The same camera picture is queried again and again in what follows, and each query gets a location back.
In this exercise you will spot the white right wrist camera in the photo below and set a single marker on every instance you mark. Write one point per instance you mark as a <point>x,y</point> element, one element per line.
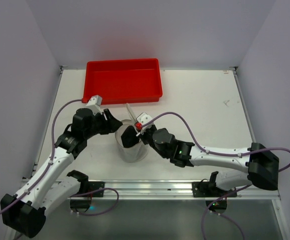
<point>143,122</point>

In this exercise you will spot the aluminium mounting rail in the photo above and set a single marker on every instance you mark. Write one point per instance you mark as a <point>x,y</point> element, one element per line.
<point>175,189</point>

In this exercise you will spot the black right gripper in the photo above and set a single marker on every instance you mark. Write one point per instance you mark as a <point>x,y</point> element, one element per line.
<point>143,136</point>

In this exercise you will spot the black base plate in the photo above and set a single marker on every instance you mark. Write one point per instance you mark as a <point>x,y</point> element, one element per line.
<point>90,186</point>
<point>204,189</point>

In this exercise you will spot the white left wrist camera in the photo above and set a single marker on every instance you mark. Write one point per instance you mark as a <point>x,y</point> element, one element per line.
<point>94,104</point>

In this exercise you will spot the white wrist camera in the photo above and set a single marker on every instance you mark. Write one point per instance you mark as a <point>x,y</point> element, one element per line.
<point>143,122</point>
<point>94,104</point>

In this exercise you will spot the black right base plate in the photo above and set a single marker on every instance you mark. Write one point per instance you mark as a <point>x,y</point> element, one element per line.
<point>204,189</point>

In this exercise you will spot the black bra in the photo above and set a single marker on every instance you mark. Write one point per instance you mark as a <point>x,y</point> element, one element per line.
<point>129,137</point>

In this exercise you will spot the red plastic bin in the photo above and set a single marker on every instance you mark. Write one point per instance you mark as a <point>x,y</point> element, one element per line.
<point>123,81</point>

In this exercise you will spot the white mesh laundry bag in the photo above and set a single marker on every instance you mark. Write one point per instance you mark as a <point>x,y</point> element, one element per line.
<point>135,153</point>

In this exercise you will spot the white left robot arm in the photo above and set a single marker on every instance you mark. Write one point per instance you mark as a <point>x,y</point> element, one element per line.
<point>26,211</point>

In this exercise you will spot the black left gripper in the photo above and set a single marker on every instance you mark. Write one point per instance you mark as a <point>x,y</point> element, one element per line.
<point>113,122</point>

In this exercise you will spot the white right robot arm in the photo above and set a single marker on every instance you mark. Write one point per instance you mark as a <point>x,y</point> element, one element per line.
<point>254,165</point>

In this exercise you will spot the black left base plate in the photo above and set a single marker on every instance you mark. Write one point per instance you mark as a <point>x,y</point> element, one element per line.
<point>90,186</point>

